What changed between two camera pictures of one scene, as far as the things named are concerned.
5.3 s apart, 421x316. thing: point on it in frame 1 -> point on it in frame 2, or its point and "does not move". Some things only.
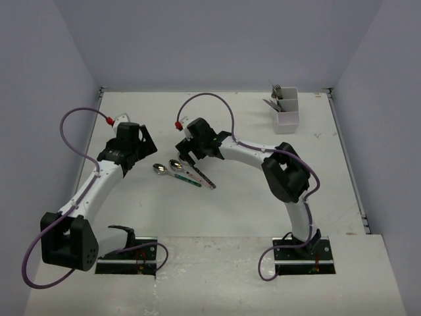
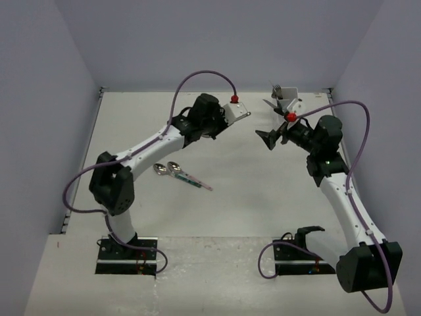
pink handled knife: x=273 y=105 does not move
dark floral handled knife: x=277 y=107 does not move
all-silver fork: x=279 y=91 does not move
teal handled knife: x=281 y=109 does not move
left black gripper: x=147 y=147 -> x=220 y=113
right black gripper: x=186 y=146 -> x=270 y=137
